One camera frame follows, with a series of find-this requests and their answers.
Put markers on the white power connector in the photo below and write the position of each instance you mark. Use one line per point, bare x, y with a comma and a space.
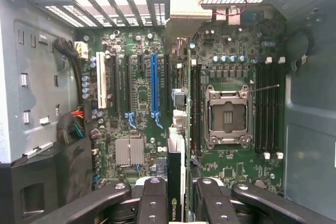
81, 51

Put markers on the long black expansion slot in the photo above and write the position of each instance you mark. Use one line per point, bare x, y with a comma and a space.
115, 85
128, 85
167, 82

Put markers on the blue expansion slot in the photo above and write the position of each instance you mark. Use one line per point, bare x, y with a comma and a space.
154, 85

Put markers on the black open PC case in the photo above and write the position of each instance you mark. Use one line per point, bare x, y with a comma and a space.
309, 129

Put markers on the round coin battery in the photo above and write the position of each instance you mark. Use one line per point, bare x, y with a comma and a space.
258, 184

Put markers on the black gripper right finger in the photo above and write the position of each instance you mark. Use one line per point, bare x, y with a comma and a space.
218, 205

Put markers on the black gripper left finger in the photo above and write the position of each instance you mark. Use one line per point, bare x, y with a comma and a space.
153, 203

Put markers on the green motherboard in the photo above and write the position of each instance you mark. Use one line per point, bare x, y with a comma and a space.
236, 161

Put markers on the thin socket locking lever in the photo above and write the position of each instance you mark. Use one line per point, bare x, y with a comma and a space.
262, 89

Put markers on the short black expansion slot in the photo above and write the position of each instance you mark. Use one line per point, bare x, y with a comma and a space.
141, 64

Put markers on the black RAM slot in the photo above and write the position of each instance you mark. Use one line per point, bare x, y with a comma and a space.
266, 108
281, 108
193, 108
199, 108
259, 108
274, 108

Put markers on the white PCI expansion slot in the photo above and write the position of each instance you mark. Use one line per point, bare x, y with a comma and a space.
102, 82

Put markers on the black plastic shroud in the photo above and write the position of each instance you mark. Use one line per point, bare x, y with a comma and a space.
39, 182

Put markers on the metal CPU socket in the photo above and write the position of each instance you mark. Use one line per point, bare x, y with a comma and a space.
228, 116

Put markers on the silver chipset heatsink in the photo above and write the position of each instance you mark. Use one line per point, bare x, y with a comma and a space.
130, 151

